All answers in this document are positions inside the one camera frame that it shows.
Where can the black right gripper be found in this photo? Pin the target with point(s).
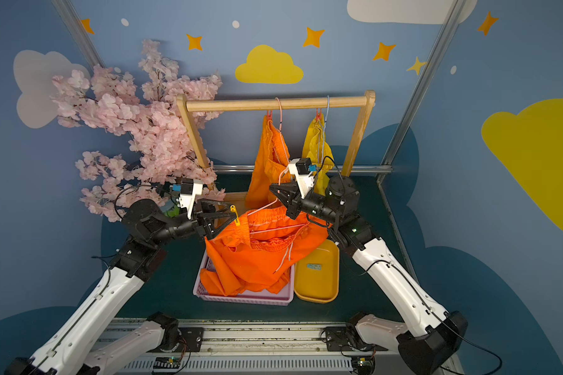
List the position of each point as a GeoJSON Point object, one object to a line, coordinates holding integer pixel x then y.
{"type": "Point", "coordinates": [293, 203]}

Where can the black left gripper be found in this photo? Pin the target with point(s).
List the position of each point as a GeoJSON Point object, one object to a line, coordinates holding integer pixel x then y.
{"type": "Point", "coordinates": [200, 218]}

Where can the dark orange shorts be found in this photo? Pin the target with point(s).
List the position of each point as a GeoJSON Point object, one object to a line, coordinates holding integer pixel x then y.
{"type": "Point", "coordinates": [255, 263]}

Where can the teal clothespin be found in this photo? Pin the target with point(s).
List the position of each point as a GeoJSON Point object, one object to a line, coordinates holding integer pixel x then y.
{"type": "Point", "coordinates": [314, 266]}

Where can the pink wire hanger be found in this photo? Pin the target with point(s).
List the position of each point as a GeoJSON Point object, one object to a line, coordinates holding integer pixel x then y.
{"type": "Point", "coordinates": [280, 134]}
{"type": "Point", "coordinates": [271, 220]}

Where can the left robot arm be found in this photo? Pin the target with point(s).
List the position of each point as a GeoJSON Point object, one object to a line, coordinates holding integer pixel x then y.
{"type": "Point", "coordinates": [70, 350]}

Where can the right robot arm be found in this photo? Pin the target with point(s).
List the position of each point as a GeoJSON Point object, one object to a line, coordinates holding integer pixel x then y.
{"type": "Point", "coordinates": [428, 335]}

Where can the light orange shorts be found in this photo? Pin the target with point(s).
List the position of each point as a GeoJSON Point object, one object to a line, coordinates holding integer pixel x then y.
{"type": "Point", "coordinates": [270, 162]}

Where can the yellow shorts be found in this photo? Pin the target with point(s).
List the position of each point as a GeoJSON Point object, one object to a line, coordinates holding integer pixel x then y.
{"type": "Point", "coordinates": [310, 150]}

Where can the green plant decoration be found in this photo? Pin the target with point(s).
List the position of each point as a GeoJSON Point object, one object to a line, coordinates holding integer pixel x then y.
{"type": "Point", "coordinates": [171, 209]}

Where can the yellow plastic tray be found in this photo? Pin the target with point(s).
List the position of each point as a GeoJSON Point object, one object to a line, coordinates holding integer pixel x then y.
{"type": "Point", "coordinates": [318, 286]}

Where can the pink plastic basket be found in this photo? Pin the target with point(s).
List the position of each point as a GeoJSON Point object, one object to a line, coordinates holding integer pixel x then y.
{"type": "Point", "coordinates": [282, 298]}

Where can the pink cherry blossom tree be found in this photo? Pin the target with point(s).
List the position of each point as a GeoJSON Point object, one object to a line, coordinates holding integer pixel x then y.
{"type": "Point", "coordinates": [149, 116]}

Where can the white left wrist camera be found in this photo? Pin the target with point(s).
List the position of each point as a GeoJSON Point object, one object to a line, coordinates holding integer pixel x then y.
{"type": "Point", "coordinates": [184, 194]}

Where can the light blue wire hanger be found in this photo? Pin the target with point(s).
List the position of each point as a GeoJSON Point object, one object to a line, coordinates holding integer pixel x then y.
{"type": "Point", "coordinates": [323, 123]}

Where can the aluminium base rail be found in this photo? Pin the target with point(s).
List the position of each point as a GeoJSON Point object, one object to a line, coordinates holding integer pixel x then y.
{"type": "Point", "coordinates": [256, 347]}

